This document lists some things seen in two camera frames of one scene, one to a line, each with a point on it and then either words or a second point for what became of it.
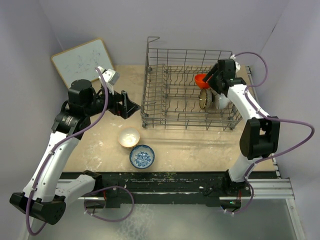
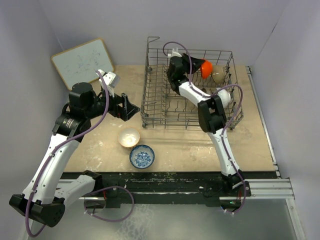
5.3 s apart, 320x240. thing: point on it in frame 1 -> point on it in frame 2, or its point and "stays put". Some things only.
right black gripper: x=211 y=82 -> x=196 y=64
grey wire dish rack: x=170 y=96 stays put
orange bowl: x=199 y=81 -> x=206 y=69
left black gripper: x=124 y=110 stays put
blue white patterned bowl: x=142 y=156 stays put
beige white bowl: x=129 y=137 stays put
